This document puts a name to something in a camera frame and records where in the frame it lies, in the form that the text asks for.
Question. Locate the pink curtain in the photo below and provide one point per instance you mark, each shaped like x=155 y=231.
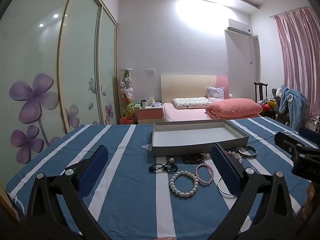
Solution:
x=297 y=55

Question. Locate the tissue box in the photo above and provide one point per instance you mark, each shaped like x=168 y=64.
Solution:
x=151 y=100

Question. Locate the small purple pillow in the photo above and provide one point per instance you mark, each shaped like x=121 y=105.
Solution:
x=215 y=93

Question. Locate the yellow plush toy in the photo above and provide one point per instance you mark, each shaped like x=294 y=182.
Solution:
x=129 y=110

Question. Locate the floral sliding door wardrobe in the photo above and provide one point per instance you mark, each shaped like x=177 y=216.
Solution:
x=37 y=55

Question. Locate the pile of colourful toys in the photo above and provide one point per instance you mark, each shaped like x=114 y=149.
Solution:
x=268 y=105

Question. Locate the person's right hand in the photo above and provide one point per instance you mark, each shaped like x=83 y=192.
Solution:
x=312 y=200

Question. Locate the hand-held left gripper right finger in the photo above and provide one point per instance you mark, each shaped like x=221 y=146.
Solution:
x=226 y=170

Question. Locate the white wall socket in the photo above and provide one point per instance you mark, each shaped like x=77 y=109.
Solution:
x=151 y=71

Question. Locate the grey plush toy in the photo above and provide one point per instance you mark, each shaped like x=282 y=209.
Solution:
x=276 y=92

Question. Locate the pink beige nightstand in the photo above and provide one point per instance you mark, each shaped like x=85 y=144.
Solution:
x=150 y=115

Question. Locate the beige pink headboard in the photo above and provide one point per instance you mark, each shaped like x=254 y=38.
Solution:
x=185 y=86

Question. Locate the blue white striped cloth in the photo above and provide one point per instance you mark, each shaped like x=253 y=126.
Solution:
x=125 y=192

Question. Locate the white pipe cover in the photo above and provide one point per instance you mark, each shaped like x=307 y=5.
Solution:
x=253 y=50

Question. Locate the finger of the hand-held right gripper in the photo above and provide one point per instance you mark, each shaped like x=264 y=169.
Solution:
x=310 y=135
x=290 y=142

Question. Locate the tower of plush toys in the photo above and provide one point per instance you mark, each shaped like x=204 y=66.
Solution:
x=127 y=87

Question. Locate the curtain rod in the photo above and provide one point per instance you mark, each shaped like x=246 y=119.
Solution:
x=287 y=11

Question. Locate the wide silver bangle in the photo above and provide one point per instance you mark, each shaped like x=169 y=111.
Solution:
x=253 y=152

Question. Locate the dark wooden chair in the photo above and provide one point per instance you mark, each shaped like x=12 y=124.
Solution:
x=257 y=92

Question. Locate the thin silver bangle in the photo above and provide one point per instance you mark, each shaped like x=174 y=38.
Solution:
x=219 y=187

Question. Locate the white patterned pillow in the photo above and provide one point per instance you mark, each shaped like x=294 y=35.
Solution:
x=191 y=103

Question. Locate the blue garment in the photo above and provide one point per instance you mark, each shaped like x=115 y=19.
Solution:
x=292 y=102

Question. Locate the folded pink quilt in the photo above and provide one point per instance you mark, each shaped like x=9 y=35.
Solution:
x=235 y=107

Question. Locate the bed with pink sheet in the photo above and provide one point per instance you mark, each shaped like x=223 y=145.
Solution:
x=185 y=113

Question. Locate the grey shallow cardboard box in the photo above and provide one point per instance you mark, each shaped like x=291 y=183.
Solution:
x=195 y=136

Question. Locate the white air conditioner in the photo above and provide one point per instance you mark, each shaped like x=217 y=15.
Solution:
x=238 y=26

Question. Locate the white mug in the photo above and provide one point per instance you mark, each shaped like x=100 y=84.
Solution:
x=144 y=103

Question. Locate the red waste bin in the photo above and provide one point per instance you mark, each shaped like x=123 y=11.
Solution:
x=127 y=121

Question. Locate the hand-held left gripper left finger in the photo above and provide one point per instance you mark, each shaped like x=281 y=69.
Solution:
x=92 y=170

